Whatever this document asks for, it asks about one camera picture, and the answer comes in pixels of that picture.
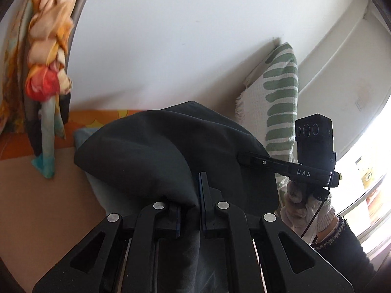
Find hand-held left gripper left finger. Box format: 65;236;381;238
32;201;184;293

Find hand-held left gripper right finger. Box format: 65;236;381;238
198;172;355;293

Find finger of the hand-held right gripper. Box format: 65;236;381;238
237;152;289;175

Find dark grey pants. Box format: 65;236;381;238
73;101;278;293

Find person's right forearm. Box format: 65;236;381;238
310;215;378;293

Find person's right hand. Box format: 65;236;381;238
279;180;337;235

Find bright window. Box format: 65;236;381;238
333;110;391;251

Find green striped white pillow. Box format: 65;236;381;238
235;42;300;208

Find folded light blue cloth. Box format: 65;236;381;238
73;128;107;211

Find orange patterned bed sheet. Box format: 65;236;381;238
0;108;147;161

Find orange patterned scarf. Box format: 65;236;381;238
0;0;84;179

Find right hand-held gripper cable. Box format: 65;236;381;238
301;189;329;239

